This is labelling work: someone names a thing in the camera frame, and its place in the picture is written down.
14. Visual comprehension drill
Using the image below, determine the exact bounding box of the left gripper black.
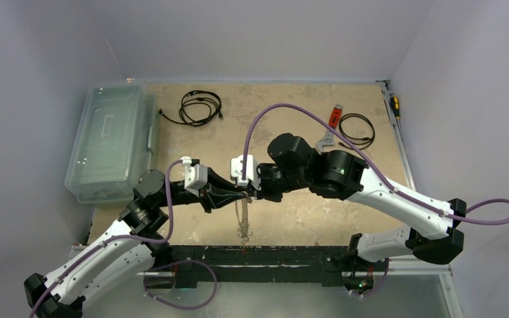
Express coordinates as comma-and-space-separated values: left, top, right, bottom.
156, 167, 246, 213

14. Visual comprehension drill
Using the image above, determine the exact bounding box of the keyring chain with keys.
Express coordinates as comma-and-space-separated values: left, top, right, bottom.
235, 188, 255, 249

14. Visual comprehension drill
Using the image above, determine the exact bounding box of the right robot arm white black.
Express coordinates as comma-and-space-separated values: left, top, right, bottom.
247, 133, 466, 270

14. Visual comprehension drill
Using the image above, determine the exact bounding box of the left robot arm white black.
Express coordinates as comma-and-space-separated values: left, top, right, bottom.
24, 158, 249, 317

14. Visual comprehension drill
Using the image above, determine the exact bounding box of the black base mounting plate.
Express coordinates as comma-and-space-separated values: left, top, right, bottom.
153, 245, 386, 293

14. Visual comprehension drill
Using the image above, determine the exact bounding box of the clear plastic storage bin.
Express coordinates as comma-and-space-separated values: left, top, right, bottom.
64, 82, 156, 205

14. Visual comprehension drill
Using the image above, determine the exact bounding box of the yellow black screwdriver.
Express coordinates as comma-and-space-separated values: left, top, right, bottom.
389, 96, 401, 120

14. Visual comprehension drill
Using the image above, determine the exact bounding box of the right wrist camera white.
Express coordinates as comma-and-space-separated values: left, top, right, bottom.
230, 154, 261, 190

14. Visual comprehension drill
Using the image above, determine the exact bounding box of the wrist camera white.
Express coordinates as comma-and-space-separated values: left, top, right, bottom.
180, 156, 207, 196
230, 154, 261, 190

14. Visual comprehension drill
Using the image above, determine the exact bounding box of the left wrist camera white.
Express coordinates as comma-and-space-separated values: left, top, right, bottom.
180, 156, 207, 196

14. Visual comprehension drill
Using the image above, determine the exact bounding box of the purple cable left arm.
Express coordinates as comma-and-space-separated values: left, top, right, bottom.
28, 158, 190, 318

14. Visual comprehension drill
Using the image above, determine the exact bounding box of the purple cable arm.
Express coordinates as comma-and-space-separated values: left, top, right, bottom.
28, 158, 190, 318
241, 103, 509, 227

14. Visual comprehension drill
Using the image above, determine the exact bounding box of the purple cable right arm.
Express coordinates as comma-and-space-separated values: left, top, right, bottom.
241, 103, 509, 227

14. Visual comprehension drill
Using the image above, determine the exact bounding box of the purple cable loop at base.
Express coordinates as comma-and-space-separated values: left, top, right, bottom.
142, 258, 220, 311

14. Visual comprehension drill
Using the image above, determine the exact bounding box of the black coiled cable left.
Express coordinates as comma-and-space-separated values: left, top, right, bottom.
158, 90, 225, 128

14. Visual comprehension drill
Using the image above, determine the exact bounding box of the black coiled cable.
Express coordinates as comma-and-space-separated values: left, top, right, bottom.
337, 113, 376, 152
158, 90, 225, 128

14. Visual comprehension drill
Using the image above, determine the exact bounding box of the red handled adjustable wrench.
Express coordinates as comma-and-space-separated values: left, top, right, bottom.
316, 104, 343, 152

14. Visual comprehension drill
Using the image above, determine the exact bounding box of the black coiled cable right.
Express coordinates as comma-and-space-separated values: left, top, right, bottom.
337, 113, 376, 152

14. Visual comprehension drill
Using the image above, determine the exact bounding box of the aluminium frame rail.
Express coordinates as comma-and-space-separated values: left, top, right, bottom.
82, 83, 449, 316

